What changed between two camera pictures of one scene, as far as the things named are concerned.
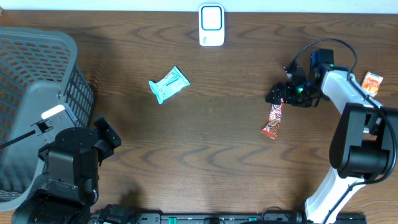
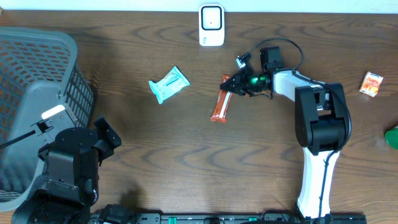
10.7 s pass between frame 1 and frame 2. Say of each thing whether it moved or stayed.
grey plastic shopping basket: stayed
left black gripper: stayed
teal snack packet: stayed
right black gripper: moved
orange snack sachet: stayed
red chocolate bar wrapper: moved
